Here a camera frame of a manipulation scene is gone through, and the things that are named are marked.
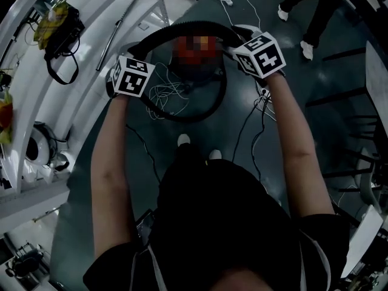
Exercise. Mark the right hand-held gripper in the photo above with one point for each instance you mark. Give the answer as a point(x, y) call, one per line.
point(260, 54)

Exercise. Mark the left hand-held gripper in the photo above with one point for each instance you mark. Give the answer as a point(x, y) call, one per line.
point(130, 80)

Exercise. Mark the red and black vacuum cleaner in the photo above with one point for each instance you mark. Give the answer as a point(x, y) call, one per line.
point(195, 61)

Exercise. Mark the person's left forearm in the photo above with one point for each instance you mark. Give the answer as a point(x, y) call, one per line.
point(113, 174)

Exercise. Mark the black shoulder bag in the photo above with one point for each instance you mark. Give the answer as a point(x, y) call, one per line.
point(62, 35)

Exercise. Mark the person's right forearm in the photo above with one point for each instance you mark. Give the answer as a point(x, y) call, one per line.
point(295, 150)

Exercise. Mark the metal vacuum wand tube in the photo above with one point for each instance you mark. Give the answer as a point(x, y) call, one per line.
point(116, 32)

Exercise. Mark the person's white left shoe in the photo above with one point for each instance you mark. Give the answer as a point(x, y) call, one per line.
point(183, 139)

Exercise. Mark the person's white shoe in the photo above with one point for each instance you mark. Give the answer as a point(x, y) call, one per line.
point(215, 154)
point(183, 139)

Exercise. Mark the white curved shelf unit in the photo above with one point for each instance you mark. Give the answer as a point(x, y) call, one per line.
point(36, 102)

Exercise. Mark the yellow green plastic bag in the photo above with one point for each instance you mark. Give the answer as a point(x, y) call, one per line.
point(50, 21)

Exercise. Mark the person's white right shoe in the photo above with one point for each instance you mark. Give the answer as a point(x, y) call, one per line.
point(215, 154)

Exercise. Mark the white round helmet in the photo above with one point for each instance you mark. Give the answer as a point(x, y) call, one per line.
point(38, 145)

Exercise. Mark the grey table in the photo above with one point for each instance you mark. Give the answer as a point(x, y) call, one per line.
point(377, 77)

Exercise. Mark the person's black clothing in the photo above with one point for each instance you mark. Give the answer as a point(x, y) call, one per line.
point(224, 232)

